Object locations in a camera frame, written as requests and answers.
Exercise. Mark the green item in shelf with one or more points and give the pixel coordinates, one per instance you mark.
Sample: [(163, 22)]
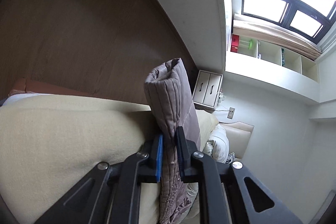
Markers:
[(282, 57)]

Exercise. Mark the beige bed sheet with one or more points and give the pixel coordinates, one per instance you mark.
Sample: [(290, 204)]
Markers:
[(49, 142)]

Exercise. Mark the mauve quilted puffer jacket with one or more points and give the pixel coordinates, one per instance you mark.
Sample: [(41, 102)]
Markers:
[(168, 94)]

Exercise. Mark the white bedside drawer cabinet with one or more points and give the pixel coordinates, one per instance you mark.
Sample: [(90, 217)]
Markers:
[(207, 90)]

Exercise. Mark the wall power socket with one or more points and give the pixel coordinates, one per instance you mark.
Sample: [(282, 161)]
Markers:
[(231, 112)]

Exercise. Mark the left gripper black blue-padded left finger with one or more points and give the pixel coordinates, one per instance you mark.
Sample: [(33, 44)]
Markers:
[(110, 193)]

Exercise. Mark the zebra print pillow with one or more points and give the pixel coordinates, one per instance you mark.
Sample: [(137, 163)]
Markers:
[(230, 159)]

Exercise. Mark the white folded duvet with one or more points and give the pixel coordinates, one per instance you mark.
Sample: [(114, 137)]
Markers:
[(218, 145)]

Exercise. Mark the white wall shelf unit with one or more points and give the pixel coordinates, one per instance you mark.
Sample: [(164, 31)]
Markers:
[(261, 66)]

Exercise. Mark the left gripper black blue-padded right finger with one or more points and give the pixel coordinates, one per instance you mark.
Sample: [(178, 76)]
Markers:
[(228, 193)]

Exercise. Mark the green stand on shelf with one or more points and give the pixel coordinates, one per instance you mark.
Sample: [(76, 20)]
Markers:
[(247, 44)]

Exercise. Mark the red box on shelf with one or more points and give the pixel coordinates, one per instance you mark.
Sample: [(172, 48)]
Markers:
[(235, 41)]

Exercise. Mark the beige curtain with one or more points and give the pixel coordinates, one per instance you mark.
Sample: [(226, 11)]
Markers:
[(270, 32)]

